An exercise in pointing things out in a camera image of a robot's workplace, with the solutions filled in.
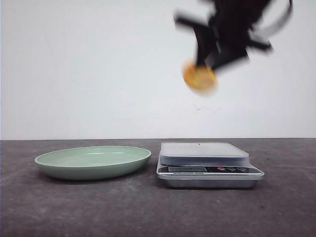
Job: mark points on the silver digital kitchen scale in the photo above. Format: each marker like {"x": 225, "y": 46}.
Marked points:
{"x": 206, "y": 165}

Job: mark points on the green round plate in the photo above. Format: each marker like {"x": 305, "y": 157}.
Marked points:
{"x": 93, "y": 162}

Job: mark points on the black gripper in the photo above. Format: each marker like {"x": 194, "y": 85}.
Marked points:
{"x": 222, "y": 42}

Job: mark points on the yellow corn cob piece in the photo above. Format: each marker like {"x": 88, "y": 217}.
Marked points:
{"x": 200, "y": 79}

